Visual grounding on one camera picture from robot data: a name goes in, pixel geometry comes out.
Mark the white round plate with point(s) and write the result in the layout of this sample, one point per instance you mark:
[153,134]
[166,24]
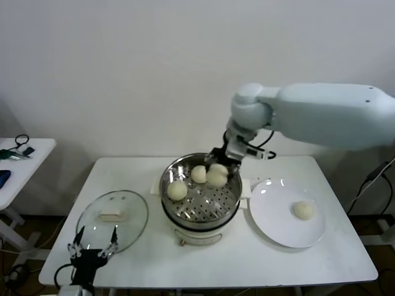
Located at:
[277,209]

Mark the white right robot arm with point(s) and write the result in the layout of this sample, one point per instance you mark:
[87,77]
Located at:
[324,114]

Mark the perforated steel steamer basket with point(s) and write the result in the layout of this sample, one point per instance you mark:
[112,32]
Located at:
[216,203]

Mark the white electric cooker pot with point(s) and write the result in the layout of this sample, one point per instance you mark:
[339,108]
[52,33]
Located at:
[197,237]

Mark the white steamed baozi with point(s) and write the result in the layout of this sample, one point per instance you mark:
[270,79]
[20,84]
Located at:
[198,174]
[176,190]
[303,210]
[216,179]

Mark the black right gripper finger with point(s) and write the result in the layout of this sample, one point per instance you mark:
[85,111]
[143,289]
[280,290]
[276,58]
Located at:
[228,172]
[208,163]

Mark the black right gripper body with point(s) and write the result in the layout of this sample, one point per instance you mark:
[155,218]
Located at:
[220,156]

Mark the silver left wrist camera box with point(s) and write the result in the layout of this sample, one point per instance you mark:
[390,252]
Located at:
[70,291]

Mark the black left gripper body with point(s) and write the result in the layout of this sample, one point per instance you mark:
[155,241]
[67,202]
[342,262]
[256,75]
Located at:
[88,263]

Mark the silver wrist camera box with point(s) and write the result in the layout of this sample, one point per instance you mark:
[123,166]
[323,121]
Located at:
[70,291]
[247,151]

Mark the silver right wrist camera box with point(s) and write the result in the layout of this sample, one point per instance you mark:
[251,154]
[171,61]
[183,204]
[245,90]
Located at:
[247,151]

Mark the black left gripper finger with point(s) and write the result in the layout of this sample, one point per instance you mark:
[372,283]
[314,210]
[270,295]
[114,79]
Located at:
[111,245]
[75,246]

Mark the white side table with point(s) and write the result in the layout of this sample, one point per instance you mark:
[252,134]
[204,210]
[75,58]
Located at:
[27,172]

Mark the dark blue object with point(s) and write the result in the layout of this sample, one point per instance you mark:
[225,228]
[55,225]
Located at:
[4,179]

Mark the small black tag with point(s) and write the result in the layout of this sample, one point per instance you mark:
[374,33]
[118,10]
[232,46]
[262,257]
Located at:
[28,151]

